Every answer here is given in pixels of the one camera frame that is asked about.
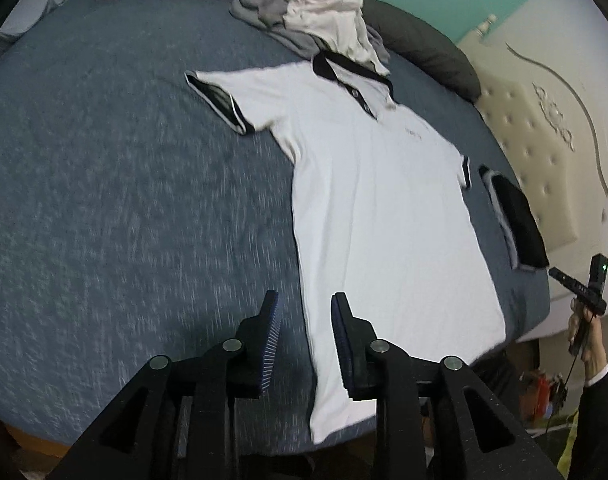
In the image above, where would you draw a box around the white polo shirt black collar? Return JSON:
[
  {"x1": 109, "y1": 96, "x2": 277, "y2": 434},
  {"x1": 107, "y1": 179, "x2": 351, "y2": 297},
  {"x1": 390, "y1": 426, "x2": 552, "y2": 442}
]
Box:
[{"x1": 184, "y1": 52, "x2": 507, "y2": 446}]

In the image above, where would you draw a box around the crumpled white garment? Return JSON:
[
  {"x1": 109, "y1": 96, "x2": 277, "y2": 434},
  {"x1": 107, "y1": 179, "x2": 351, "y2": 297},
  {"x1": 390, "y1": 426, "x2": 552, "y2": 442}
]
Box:
[{"x1": 283, "y1": 0, "x2": 391, "y2": 75}]

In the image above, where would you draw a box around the yellow bag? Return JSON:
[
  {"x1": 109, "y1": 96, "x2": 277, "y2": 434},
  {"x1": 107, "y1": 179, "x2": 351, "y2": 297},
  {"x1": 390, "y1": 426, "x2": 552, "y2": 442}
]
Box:
[{"x1": 554, "y1": 410, "x2": 580, "y2": 476}]

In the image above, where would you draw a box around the cream tufted headboard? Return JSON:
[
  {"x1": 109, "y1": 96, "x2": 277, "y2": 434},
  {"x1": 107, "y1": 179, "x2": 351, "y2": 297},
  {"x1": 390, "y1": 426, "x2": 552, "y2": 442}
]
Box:
[{"x1": 456, "y1": 12, "x2": 608, "y2": 343}]

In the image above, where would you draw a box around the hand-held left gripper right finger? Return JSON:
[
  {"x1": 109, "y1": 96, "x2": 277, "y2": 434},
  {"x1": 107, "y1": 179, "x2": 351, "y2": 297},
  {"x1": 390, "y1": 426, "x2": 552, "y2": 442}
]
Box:
[{"x1": 331, "y1": 292, "x2": 560, "y2": 480}]

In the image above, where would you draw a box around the folded black and white shirt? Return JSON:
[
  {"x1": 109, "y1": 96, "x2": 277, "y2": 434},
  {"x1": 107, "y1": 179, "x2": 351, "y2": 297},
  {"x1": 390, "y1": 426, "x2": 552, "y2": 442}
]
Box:
[{"x1": 478, "y1": 164, "x2": 550, "y2": 273}]

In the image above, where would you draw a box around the person's right hand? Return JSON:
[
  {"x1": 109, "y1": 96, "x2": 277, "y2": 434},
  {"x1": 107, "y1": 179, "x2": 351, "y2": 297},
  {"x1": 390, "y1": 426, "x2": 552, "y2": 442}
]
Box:
[{"x1": 566, "y1": 297, "x2": 608, "y2": 378}]

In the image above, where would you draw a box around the blue patterned bed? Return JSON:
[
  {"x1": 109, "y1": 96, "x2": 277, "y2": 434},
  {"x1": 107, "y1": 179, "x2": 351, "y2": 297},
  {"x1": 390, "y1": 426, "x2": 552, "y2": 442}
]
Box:
[{"x1": 0, "y1": 0, "x2": 552, "y2": 461}]

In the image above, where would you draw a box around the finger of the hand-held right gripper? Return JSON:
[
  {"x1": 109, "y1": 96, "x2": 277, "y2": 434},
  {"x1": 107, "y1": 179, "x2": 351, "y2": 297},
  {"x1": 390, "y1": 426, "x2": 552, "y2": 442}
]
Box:
[{"x1": 549, "y1": 267, "x2": 577, "y2": 292}]

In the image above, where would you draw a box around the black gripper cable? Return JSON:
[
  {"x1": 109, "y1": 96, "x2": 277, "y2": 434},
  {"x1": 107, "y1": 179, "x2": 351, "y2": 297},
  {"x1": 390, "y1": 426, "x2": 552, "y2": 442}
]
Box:
[{"x1": 544, "y1": 310, "x2": 592, "y2": 431}]

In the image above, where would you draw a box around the red object on floor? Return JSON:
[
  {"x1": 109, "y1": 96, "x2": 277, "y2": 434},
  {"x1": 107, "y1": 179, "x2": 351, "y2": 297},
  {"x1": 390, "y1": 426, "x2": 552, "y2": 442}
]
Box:
[{"x1": 521, "y1": 370, "x2": 567, "y2": 421}]

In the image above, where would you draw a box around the crumpled grey garment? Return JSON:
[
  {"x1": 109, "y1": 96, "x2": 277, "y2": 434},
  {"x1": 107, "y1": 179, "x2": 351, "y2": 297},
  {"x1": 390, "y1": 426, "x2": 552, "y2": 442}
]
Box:
[{"x1": 230, "y1": 0, "x2": 391, "y2": 68}]

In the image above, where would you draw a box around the person's right forearm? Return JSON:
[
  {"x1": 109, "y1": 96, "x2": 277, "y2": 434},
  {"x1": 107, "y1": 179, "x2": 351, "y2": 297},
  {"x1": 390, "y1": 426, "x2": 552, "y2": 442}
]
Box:
[{"x1": 566, "y1": 365, "x2": 608, "y2": 480}]

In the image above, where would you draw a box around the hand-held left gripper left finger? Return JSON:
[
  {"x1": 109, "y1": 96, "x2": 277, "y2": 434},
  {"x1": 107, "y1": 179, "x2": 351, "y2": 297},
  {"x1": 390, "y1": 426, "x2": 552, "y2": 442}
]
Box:
[{"x1": 49, "y1": 290, "x2": 285, "y2": 480}]

